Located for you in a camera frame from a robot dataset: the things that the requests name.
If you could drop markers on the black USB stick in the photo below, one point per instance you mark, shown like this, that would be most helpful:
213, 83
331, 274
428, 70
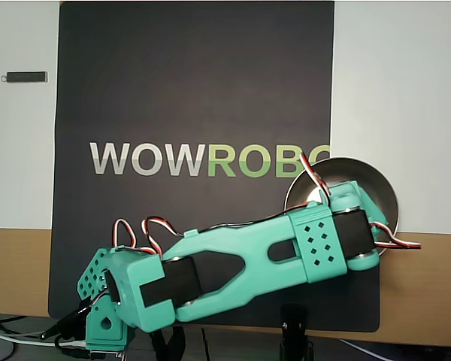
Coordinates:
24, 76

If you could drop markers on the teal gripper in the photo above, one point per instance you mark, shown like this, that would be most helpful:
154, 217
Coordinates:
373, 210

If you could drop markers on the metal bowl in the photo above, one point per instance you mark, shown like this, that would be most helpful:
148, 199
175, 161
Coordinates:
361, 169

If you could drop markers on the white paper sheet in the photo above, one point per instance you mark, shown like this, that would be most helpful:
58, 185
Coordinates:
398, 113

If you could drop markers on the black WOWROBO mat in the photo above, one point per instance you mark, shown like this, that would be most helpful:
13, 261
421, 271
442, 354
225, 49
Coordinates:
210, 75

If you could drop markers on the black table clamp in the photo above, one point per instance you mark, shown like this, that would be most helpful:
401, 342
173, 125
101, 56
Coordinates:
173, 342

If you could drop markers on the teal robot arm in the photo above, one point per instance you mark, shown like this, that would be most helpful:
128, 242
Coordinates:
248, 244

